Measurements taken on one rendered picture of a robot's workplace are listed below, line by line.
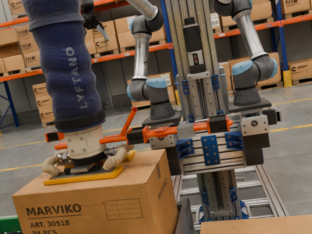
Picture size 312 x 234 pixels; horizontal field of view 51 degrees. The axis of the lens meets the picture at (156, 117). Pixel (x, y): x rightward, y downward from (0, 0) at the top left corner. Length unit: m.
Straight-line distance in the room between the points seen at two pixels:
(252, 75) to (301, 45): 8.30
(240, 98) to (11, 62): 8.58
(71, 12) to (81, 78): 0.27
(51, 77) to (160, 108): 0.71
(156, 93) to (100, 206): 0.78
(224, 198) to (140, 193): 0.98
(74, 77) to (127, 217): 0.61
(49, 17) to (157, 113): 0.82
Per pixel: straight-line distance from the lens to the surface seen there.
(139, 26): 2.06
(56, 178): 1.49
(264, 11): 8.64
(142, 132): 1.37
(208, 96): 1.94
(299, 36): 10.13
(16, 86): 11.52
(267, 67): 1.93
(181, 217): 1.67
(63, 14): 1.40
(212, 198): 2.15
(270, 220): 1.70
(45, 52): 1.41
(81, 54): 1.41
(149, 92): 1.88
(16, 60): 9.87
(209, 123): 1.32
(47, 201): 1.45
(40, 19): 1.41
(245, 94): 1.86
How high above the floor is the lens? 1.41
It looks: 11 degrees down
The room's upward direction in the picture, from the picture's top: 11 degrees counter-clockwise
